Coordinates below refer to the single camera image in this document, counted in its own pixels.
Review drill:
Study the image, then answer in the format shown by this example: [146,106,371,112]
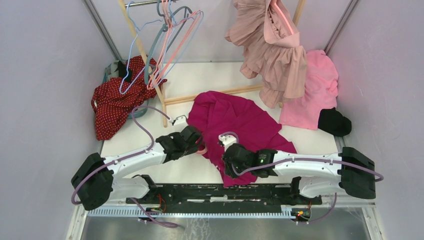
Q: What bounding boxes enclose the teal basket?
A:
[102,60,148,118]

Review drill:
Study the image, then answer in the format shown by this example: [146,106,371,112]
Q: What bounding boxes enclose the white slotted cable duct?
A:
[87,206,295,220]

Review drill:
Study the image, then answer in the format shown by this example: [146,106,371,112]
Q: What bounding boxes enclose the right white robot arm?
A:
[222,143,384,204]

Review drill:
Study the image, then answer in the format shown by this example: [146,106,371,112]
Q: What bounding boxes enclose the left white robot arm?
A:
[71,125,203,211]

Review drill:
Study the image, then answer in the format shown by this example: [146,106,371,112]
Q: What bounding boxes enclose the light blue hanger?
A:
[118,0,162,88]

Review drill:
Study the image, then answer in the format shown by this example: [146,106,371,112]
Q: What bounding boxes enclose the dusty pink skirt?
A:
[225,0,308,109]

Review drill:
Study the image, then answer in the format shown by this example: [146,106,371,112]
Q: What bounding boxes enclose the red polka dot garment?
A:
[91,55,157,141]

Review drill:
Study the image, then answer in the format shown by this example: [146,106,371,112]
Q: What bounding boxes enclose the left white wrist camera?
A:
[169,115,187,126]

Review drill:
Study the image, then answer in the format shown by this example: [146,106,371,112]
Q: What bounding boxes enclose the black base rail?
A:
[137,183,323,214]

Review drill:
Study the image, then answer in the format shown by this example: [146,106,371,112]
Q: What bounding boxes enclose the magenta garment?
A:
[187,91,297,187]

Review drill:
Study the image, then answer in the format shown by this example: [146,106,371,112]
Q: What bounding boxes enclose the pink plastic hanger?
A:
[272,0,294,35]

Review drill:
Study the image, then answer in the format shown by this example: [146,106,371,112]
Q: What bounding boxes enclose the black cloth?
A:
[317,107,352,137]

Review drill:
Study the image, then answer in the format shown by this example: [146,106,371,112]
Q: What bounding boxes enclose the wooden clothes rack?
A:
[117,0,307,128]

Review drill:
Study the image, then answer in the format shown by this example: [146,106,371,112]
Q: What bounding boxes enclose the pink towel garment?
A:
[278,49,339,130]

